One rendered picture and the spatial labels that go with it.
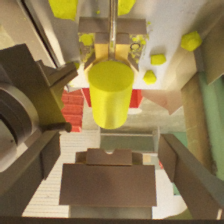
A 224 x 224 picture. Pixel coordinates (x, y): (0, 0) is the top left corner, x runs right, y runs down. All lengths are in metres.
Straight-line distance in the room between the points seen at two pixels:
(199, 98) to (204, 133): 0.05
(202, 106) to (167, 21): 0.13
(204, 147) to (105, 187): 0.16
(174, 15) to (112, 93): 0.13
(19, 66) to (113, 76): 0.12
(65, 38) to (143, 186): 0.24
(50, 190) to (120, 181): 5.82
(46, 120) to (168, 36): 0.22
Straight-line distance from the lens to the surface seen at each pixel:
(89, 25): 0.24
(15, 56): 0.22
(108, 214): 0.20
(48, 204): 6.01
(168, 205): 6.07
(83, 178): 0.17
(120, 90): 0.22
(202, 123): 0.27
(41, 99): 0.23
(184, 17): 0.27
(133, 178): 0.17
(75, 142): 5.76
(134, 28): 0.24
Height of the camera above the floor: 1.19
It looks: 18 degrees down
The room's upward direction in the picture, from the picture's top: 179 degrees counter-clockwise
